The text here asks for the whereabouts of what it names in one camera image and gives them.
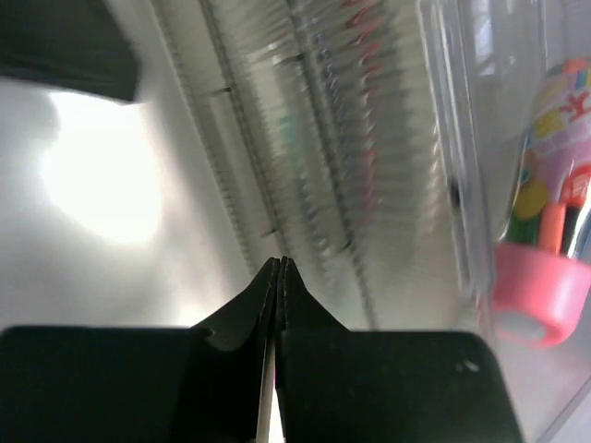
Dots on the blue gel pen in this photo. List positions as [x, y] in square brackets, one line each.
[332, 88]

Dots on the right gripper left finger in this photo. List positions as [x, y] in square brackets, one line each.
[204, 383]

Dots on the clear plastic drawer organizer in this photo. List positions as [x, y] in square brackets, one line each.
[410, 215]

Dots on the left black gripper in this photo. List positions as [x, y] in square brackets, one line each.
[75, 45]

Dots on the green gel pen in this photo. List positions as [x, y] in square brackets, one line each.
[293, 146]

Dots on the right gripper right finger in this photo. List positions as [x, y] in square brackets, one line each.
[338, 385]

